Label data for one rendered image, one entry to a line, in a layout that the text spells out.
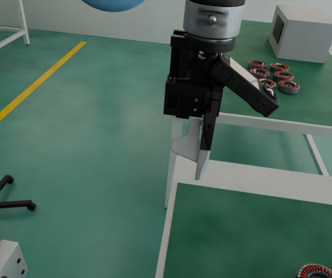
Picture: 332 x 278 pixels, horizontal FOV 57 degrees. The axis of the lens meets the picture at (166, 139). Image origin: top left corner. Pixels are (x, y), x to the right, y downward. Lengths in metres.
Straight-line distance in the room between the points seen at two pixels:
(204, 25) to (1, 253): 0.49
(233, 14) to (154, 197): 1.72
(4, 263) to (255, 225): 0.67
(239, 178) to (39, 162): 1.61
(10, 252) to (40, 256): 1.22
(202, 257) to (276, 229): 0.25
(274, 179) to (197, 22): 0.84
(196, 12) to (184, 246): 0.65
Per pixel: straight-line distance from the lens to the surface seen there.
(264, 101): 0.45
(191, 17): 0.41
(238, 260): 0.90
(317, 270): 0.92
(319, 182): 1.23
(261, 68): 2.01
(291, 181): 1.18
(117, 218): 1.92
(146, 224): 1.88
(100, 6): 0.25
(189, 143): 0.45
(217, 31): 0.40
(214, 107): 0.43
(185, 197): 1.01
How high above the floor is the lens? 1.47
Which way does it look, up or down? 36 degrees down
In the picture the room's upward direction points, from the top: 5 degrees clockwise
